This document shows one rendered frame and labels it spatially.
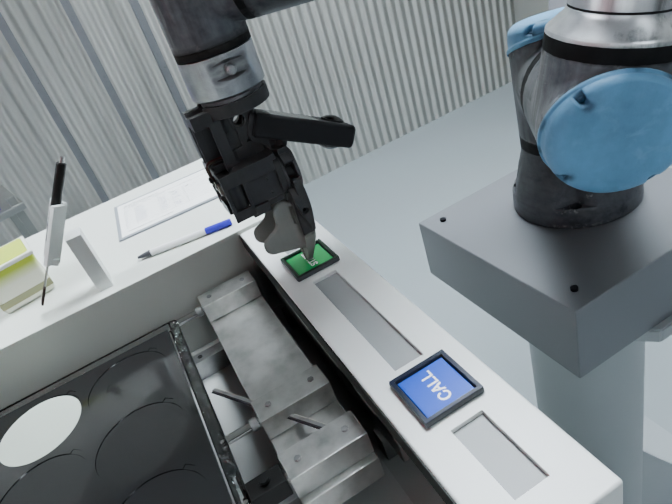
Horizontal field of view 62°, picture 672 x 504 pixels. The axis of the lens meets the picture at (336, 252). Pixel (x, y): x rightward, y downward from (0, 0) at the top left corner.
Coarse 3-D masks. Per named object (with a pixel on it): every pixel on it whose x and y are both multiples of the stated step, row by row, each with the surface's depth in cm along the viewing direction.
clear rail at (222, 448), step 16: (176, 336) 72; (192, 368) 66; (192, 384) 64; (208, 400) 61; (208, 416) 59; (208, 432) 57; (224, 448) 54; (224, 464) 53; (240, 480) 51; (240, 496) 49
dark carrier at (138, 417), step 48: (96, 384) 69; (144, 384) 67; (0, 432) 67; (96, 432) 62; (144, 432) 60; (192, 432) 58; (0, 480) 60; (48, 480) 58; (96, 480) 56; (144, 480) 54; (192, 480) 53
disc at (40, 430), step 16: (48, 400) 69; (64, 400) 68; (32, 416) 68; (48, 416) 67; (64, 416) 66; (16, 432) 66; (32, 432) 65; (48, 432) 64; (64, 432) 63; (0, 448) 64; (16, 448) 64; (32, 448) 63; (48, 448) 62; (16, 464) 61
